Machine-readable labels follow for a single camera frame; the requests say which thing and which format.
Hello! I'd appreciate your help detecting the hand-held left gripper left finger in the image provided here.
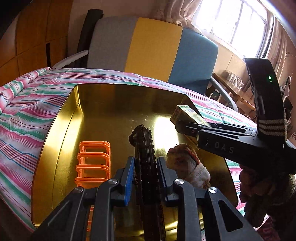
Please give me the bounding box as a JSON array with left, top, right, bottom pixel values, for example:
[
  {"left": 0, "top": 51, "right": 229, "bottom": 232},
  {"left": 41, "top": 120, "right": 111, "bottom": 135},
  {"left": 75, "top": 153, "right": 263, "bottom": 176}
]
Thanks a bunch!
[{"left": 30, "top": 156, "right": 136, "bottom": 241}]

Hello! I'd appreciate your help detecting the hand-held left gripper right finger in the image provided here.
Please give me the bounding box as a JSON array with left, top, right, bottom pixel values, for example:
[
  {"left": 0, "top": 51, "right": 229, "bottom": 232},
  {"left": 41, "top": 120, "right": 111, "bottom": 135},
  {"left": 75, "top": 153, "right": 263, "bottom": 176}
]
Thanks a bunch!
[{"left": 157, "top": 156, "right": 264, "bottom": 241}]

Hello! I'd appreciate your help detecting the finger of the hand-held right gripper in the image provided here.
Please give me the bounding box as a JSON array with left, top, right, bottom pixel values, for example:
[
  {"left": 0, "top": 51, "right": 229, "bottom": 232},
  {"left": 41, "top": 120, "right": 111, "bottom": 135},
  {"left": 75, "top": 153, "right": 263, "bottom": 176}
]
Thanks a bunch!
[
  {"left": 175, "top": 125, "right": 200, "bottom": 139},
  {"left": 185, "top": 122, "right": 258, "bottom": 135}
]

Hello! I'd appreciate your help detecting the green yellow cracker packet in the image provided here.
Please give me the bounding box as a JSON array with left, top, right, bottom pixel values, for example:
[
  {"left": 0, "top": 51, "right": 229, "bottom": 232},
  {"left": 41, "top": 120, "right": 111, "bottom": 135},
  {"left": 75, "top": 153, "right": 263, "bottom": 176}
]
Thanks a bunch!
[{"left": 170, "top": 105, "right": 212, "bottom": 128}]

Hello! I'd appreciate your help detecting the black hair clip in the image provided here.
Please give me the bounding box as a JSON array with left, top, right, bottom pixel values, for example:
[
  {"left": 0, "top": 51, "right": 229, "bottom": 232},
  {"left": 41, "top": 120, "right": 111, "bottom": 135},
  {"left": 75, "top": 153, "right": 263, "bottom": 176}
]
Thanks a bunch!
[{"left": 128, "top": 124, "right": 166, "bottom": 241}]

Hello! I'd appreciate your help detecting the white red sock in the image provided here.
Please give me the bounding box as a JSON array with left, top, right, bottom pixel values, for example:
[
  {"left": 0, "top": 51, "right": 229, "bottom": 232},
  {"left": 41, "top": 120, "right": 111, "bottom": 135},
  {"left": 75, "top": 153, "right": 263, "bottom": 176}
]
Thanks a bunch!
[{"left": 167, "top": 144, "right": 211, "bottom": 189}]

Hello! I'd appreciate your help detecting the orange plastic rack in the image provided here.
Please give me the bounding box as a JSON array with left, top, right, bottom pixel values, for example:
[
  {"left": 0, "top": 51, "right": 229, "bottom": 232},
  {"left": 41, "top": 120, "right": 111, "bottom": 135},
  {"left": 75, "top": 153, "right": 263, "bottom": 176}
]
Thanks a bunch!
[{"left": 74, "top": 141, "right": 112, "bottom": 234}]

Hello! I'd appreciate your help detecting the gold tin container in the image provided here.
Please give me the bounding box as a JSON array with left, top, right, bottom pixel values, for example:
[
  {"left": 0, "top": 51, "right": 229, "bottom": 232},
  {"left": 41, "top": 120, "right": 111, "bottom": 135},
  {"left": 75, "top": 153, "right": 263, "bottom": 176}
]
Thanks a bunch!
[{"left": 31, "top": 84, "right": 238, "bottom": 232}]

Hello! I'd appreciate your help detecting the person's right forearm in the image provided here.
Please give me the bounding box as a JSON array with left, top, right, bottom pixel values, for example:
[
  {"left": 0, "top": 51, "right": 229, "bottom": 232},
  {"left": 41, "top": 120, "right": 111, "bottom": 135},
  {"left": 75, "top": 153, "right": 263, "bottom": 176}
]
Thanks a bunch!
[{"left": 245, "top": 173, "right": 296, "bottom": 232}]

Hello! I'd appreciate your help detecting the person's right hand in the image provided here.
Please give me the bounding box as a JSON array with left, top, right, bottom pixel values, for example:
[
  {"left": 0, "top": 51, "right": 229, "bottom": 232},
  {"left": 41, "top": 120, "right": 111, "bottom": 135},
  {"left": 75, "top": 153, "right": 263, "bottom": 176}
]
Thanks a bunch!
[{"left": 239, "top": 165, "right": 281, "bottom": 209}]

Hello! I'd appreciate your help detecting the wooden side table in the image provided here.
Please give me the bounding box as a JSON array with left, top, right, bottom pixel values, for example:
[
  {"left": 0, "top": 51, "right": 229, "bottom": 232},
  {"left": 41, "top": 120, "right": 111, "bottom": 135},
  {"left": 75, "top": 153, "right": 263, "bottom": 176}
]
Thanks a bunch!
[{"left": 211, "top": 73, "right": 257, "bottom": 114}]

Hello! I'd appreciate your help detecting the striped knit band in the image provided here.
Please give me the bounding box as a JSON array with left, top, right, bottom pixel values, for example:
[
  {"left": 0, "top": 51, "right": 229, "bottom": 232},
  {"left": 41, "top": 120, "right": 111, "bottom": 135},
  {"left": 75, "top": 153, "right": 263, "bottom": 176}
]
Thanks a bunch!
[{"left": 256, "top": 119, "right": 288, "bottom": 138}]

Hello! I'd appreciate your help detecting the group of glass cups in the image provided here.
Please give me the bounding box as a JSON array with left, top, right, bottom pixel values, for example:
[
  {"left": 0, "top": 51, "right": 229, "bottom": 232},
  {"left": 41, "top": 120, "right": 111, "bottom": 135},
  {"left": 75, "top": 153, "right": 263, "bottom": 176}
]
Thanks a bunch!
[{"left": 223, "top": 71, "right": 244, "bottom": 90}]

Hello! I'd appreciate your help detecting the person's red patterned clothing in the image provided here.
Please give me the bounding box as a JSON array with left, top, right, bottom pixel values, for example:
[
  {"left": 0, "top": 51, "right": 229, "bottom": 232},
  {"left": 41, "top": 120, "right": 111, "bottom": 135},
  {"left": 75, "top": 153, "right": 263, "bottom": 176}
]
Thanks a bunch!
[{"left": 255, "top": 217, "right": 296, "bottom": 241}]

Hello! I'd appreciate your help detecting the grey yellow blue armchair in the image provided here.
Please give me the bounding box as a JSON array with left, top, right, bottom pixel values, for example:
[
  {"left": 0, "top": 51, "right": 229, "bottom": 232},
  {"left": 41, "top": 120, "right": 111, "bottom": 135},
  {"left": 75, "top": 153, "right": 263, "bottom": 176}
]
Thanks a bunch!
[{"left": 51, "top": 16, "right": 238, "bottom": 109}]

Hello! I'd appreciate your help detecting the pink beige curtain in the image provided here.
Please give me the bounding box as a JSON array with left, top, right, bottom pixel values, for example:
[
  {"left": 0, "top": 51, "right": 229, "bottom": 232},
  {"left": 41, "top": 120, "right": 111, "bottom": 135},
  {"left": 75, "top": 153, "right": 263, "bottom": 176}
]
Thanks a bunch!
[{"left": 266, "top": 14, "right": 296, "bottom": 77}]

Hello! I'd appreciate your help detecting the bright barred window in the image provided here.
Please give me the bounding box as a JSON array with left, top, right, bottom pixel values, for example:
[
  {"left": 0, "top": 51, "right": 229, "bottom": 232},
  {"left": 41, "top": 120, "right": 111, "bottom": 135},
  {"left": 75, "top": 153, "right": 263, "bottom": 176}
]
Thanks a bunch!
[{"left": 192, "top": 0, "right": 275, "bottom": 58}]

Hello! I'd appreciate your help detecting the striped pink green tablecloth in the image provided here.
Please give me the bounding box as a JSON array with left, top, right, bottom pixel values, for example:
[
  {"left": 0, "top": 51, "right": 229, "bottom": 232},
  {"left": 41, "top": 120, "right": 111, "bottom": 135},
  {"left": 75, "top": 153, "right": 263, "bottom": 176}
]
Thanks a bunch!
[{"left": 0, "top": 67, "right": 258, "bottom": 232}]

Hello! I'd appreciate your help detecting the black padded backrest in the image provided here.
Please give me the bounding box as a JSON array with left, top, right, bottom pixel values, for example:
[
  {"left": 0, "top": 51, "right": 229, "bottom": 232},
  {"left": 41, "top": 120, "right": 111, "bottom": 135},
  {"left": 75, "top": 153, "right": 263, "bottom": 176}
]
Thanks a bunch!
[{"left": 76, "top": 9, "right": 103, "bottom": 69}]

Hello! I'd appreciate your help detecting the wooden wardrobe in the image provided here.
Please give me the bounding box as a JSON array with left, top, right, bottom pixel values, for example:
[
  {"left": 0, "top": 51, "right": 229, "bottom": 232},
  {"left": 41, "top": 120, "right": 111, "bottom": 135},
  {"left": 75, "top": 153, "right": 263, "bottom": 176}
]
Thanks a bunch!
[{"left": 0, "top": 0, "right": 77, "bottom": 81}]

